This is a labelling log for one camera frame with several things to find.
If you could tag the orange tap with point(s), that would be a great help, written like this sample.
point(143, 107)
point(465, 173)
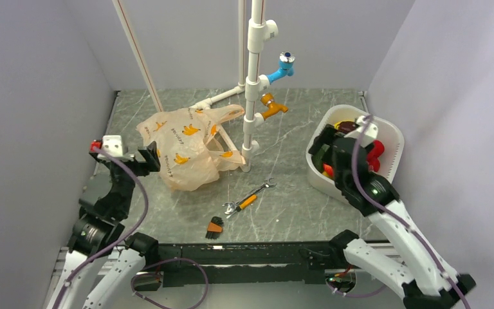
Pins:
point(273, 107)

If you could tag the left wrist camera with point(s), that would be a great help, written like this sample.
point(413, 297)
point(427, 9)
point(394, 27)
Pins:
point(108, 146)

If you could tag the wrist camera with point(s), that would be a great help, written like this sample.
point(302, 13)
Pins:
point(108, 146)
point(366, 131)

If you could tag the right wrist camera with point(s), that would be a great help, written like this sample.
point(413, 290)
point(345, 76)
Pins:
point(366, 131)

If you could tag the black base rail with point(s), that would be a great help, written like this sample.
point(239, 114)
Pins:
point(177, 265)

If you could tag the silver combination wrench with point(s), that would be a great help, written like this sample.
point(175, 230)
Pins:
point(268, 183)

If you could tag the orange plastic bag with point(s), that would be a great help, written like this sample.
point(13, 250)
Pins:
point(187, 146)

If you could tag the orange handled screwdriver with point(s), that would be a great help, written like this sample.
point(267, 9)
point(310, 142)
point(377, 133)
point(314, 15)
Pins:
point(233, 208)

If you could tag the bright red fake apple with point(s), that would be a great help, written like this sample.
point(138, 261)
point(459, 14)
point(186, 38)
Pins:
point(328, 171)

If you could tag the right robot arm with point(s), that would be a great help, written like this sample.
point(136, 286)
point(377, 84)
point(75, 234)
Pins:
point(424, 279)

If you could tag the red fake tomato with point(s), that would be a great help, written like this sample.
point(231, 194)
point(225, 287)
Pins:
point(374, 151)

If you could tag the dark red fake apple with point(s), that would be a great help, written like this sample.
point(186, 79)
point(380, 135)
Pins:
point(346, 127)

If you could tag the white PVC pipe stand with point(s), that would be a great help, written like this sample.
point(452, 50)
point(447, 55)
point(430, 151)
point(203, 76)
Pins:
point(195, 14)

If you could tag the black orange hex key set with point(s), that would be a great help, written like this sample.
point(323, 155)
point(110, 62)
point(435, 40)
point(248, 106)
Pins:
point(215, 228)

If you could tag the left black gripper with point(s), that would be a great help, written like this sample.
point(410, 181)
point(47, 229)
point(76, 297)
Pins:
point(151, 159)

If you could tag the blue tap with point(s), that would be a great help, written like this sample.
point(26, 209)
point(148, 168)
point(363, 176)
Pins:
point(285, 69)

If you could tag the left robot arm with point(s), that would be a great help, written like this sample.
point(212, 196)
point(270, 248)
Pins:
point(101, 255)

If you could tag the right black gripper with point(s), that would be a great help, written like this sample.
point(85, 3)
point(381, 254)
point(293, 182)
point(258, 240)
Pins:
point(327, 136)

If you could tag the white plastic basket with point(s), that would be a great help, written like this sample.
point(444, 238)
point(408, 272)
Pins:
point(388, 134)

